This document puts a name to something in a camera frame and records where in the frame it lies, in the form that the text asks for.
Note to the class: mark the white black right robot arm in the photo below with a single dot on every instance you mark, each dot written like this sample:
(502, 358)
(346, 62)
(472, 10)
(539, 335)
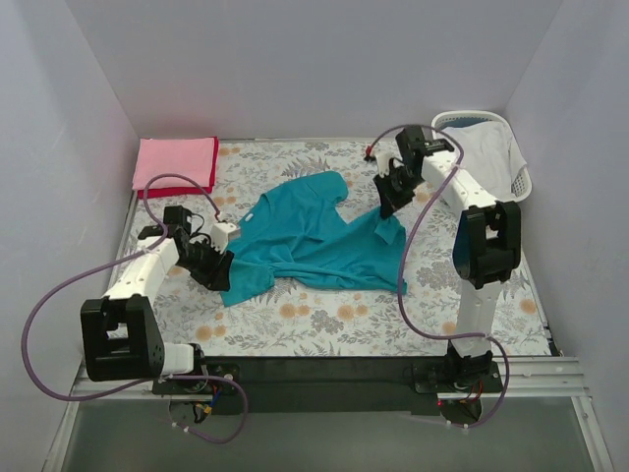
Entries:
(486, 250)

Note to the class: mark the pink folded t shirt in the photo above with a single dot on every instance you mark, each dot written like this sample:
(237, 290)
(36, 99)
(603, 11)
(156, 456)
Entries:
(192, 158)

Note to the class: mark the teal t shirt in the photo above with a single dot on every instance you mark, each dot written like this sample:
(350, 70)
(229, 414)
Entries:
(295, 231)

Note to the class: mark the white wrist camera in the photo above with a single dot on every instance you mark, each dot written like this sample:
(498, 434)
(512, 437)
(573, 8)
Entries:
(383, 160)
(221, 234)

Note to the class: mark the white laundry basket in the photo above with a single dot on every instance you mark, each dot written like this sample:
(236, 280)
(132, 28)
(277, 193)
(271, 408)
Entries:
(464, 118)

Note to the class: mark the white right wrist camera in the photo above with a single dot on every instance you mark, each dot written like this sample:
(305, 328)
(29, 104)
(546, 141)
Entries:
(383, 160)

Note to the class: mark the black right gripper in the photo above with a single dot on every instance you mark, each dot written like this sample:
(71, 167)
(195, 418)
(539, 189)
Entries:
(391, 184)

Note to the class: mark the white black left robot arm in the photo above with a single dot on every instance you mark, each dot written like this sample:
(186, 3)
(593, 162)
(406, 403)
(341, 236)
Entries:
(121, 337)

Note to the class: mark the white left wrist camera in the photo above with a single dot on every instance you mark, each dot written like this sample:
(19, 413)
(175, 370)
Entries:
(221, 234)

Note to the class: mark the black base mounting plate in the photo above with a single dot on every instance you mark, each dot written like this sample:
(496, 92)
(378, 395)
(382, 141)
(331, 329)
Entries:
(348, 384)

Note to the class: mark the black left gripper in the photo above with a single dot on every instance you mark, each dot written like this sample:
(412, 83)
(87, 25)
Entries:
(209, 264)

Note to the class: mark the floral table mat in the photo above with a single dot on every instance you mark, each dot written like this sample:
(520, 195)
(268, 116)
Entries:
(291, 319)

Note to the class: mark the red folded t shirt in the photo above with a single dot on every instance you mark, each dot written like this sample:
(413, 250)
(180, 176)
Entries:
(170, 187)

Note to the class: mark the white t shirt in basket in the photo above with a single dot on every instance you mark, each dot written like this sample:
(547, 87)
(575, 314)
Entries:
(492, 157)

